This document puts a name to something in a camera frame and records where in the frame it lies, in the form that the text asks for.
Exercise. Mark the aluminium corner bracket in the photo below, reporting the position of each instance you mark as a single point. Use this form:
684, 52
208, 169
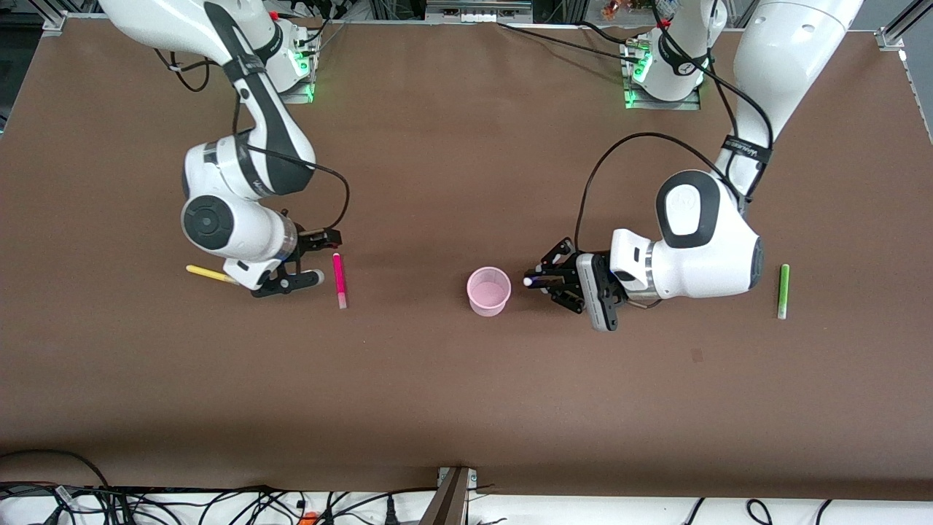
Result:
891, 36
55, 22

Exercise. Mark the pink mesh pen holder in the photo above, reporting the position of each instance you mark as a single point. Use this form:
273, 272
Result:
488, 299

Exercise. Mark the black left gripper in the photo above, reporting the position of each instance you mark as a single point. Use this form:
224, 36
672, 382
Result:
568, 275

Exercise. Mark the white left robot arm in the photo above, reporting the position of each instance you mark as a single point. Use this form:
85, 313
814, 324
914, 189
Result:
700, 248

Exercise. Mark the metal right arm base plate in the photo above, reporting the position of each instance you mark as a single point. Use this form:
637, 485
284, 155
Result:
302, 93

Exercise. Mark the purple highlighter pen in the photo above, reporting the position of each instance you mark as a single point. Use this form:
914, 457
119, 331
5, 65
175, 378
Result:
528, 281

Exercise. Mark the green highlighter pen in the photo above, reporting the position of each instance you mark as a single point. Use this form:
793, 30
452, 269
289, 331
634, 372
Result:
783, 292

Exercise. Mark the yellow highlighter pen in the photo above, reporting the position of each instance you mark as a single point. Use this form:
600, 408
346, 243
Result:
208, 273

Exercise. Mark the pink highlighter pen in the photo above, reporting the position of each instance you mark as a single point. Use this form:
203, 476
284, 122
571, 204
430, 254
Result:
339, 281

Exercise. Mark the orange plug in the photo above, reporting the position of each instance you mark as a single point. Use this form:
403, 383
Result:
307, 519

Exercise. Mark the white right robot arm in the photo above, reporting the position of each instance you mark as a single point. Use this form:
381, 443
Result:
248, 226

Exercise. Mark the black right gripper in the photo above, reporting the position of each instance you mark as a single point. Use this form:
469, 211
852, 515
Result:
315, 241

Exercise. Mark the aluminium frame rail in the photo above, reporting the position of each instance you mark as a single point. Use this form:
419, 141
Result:
477, 11

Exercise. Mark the metal table edge bracket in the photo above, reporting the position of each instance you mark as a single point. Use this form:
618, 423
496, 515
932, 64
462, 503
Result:
448, 503

